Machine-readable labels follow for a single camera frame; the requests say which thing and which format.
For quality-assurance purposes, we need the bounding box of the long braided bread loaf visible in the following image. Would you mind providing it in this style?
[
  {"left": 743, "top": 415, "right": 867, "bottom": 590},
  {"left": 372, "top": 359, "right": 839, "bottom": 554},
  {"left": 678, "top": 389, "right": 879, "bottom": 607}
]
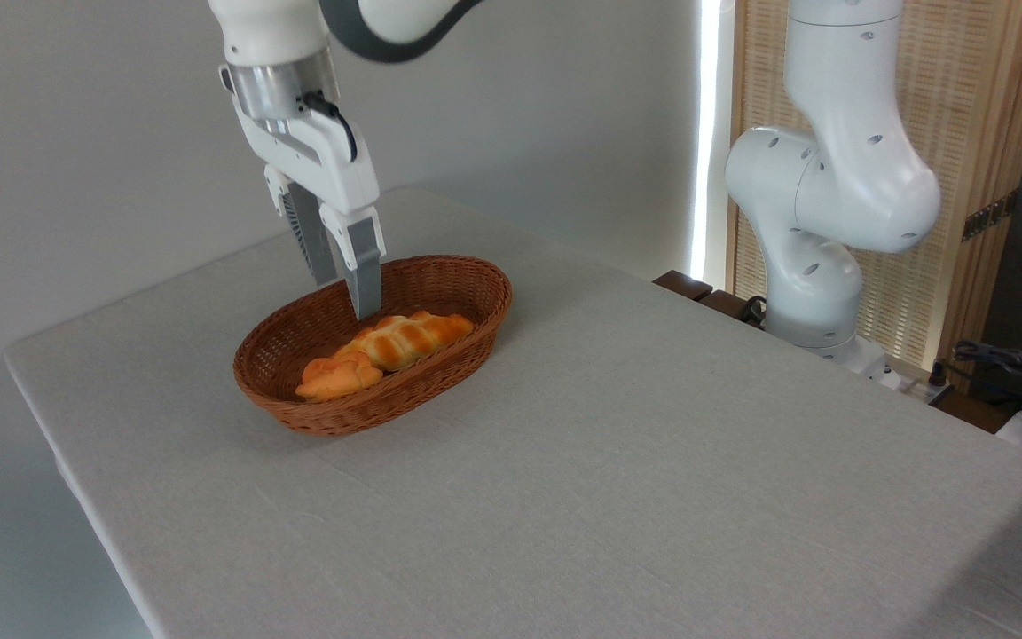
[{"left": 334, "top": 311, "right": 475, "bottom": 372}]

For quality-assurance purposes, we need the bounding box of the white power strip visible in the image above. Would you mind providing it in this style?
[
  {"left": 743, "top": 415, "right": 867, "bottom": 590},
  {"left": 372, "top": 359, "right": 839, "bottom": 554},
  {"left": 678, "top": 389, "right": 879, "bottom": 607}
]
[{"left": 866, "top": 355, "right": 955, "bottom": 407}]

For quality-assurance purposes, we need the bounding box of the small orange bread roll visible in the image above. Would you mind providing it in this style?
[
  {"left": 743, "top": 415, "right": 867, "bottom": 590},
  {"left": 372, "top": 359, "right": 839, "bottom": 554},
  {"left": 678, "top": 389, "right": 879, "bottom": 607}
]
[{"left": 295, "top": 355, "right": 385, "bottom": 405}]

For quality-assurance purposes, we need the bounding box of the wooden slatted folding screen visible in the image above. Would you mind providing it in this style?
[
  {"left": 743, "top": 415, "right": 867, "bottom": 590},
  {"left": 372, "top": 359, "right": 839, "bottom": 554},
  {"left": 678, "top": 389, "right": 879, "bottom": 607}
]
[{"left": 728, "top": 0, "right": 1022, "bottom": 374}]

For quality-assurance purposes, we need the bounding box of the brown wicker oval basket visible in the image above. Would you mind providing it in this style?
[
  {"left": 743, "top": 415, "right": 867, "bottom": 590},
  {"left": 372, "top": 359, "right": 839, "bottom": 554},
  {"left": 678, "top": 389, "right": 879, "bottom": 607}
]
[{"left": 232, "top": 255, "right": 514, "bottom": 438}]

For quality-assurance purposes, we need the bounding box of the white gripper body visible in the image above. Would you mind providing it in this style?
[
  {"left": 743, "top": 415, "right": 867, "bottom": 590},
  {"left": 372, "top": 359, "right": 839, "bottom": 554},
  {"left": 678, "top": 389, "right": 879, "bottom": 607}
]
[{"left": 229, "top": 93, "right": 381, "bottom": 217}]

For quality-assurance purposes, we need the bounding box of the black cable bundle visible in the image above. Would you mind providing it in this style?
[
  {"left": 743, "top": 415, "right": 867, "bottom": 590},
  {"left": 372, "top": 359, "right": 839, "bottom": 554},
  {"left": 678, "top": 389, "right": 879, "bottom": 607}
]
[{"left": 950, "top": 340, "right": 1022, "bottom": 418}]

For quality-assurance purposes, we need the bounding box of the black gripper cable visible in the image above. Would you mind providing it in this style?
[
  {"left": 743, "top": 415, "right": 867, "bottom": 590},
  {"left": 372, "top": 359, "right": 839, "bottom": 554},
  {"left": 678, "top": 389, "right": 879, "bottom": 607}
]
[{"left": 298, "top": 91, "right": 359, "bottom": 163}]

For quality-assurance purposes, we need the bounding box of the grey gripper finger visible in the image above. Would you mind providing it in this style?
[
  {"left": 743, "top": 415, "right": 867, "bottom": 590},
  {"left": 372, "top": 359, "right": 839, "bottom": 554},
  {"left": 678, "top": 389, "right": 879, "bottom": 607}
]
[
  {"left": 264, "top": 164, "right": 339, "bottom": 287},
  {"left": 318, "top": 202, "right": 386, "bottom": 320}
]

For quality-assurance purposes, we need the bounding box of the grey tablecloth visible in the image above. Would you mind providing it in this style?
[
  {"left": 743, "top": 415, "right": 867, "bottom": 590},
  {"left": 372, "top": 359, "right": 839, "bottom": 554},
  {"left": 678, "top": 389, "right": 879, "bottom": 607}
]
[{"left": 4, "top": 186, "right": 1022, "bottom": 639}]

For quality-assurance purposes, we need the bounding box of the dark wooden furniture piece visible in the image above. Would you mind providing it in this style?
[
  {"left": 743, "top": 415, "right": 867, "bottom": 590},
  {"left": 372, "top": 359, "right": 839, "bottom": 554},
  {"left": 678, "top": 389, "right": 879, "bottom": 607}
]
[{"left": 653, "top": 270, "right": 769, "bottom": 329}]

